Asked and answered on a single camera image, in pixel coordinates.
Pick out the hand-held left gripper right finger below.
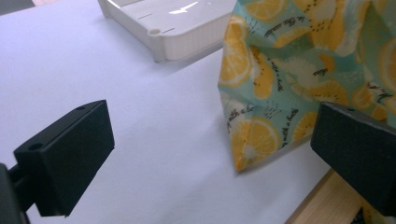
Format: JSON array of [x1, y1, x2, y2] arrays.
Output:
[[310, 101, 396, 217]]

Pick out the lemon print fabric bag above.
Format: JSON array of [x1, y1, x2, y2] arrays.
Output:
[[218, 0, 396, 224]]

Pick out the white plastic tray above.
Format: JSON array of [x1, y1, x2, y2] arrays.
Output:
[[97, 0, 237, 63]]

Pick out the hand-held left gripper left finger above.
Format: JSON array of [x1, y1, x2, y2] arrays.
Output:
[[8, 99, 116, 217]]

